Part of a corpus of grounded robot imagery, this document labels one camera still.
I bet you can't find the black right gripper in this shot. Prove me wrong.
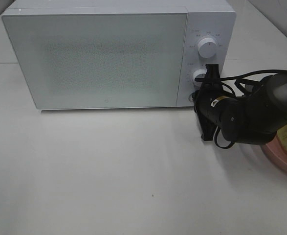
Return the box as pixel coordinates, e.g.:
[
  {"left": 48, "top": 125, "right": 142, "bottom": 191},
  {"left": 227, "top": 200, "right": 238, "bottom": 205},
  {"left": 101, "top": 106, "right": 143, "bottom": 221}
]
[{"left": 194, "top": 64, "right": 224, "bottom": 141}]

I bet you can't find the white round door button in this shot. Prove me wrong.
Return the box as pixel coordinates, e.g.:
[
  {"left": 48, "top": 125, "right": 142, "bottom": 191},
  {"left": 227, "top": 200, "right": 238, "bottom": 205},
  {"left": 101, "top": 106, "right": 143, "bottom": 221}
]
[{"left": 188, "top": 93, "right": 195, "bottom": 103}]

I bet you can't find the pink round plate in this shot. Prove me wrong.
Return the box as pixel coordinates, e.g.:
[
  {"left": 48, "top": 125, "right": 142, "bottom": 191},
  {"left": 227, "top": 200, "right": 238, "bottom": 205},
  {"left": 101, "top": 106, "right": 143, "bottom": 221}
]
[{"left": 261, "top": 137, "right": 287, "bottom": 174}]

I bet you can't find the white microwave door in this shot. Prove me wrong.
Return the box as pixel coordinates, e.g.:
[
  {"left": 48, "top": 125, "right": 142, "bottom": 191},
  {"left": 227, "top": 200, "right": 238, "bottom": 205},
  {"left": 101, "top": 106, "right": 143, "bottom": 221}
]
[{"left": 2, "top": 14, "right": 186, "bottom": 110}]

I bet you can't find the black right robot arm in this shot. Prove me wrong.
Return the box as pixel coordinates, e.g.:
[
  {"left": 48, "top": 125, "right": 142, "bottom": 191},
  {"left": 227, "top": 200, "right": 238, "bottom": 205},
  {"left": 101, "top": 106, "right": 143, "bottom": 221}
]
[{"left": 192, "top": 64, "right": 287, "bottom": 148}]

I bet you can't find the white lower timer knob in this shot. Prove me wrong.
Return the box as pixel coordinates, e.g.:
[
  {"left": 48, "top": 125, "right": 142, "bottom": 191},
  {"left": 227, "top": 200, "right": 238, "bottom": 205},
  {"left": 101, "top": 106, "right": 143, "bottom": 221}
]
[{"left": 193, "top": 69, "right": 207, "bottom": 87}]

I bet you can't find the white upper power knob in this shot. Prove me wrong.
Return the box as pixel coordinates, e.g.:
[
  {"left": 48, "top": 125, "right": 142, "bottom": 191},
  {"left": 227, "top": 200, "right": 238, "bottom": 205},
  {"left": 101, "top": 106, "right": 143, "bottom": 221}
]
[{"left": 198, "top": 35, "right": 218, "bottom": 58}]

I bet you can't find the white microwave oven body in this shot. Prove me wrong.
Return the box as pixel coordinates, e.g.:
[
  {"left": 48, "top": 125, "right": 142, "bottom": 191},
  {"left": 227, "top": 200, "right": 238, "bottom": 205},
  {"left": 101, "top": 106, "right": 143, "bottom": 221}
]
[{"left": 2, "top": 0, "right": 236, "bottom": 109}]

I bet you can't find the black camera cable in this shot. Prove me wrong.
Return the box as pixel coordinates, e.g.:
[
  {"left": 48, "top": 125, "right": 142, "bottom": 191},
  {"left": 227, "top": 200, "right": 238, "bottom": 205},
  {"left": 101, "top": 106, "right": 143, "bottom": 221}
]
[{"left": 211, "top": 61, "right": 287, "bottom": 149}]

